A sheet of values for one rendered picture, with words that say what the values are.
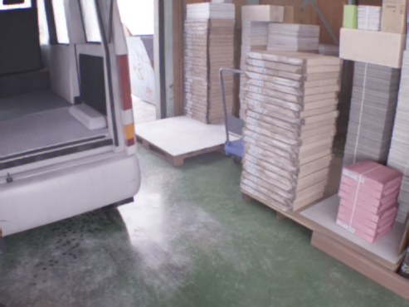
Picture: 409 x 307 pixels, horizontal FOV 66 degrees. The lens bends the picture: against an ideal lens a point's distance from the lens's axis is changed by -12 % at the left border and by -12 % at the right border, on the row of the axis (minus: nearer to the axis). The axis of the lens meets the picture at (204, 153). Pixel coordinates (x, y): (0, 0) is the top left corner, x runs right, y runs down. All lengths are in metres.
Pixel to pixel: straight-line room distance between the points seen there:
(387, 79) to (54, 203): 2.00
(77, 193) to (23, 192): 0.28
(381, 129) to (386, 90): 0.24
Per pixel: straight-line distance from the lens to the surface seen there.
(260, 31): 4.09
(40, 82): 3.64
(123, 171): 1.91
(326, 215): 2.31
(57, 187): 1.80
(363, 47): 2.32
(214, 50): 3.87
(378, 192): 1.98
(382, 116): 2.27
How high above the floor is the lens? 1.24
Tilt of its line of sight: 21 degrees down
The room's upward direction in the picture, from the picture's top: straight up
